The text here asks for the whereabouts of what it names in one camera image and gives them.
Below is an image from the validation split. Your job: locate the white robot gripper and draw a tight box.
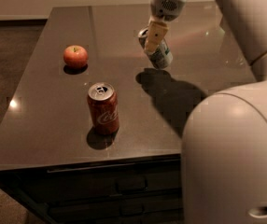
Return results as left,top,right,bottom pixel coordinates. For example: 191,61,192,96
144,0,188,54

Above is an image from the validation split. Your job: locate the white green 7up can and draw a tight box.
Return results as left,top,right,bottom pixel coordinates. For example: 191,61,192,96
138,27,173,70

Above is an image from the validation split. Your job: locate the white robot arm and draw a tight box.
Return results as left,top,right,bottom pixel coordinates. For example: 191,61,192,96
181,0,267,224

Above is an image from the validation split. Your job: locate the red Coca-Cola can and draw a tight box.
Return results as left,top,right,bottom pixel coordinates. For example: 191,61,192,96
87,82,119,135

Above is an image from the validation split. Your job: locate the red apple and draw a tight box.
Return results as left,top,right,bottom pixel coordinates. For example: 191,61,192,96
63,45,89,70

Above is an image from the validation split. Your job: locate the dark cabinet with drawers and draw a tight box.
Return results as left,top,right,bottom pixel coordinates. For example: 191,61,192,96
0,157,183,224

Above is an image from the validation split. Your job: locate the black drawer handle left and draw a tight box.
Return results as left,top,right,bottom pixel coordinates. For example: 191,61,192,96
116,178,148,194

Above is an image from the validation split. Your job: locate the black drawer handle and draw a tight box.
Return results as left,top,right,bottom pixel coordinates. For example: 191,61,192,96
119,205,145,217
116,178,148,194

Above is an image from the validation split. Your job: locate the black lower drawer handle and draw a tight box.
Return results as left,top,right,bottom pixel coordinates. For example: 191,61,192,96
119,205,145,217

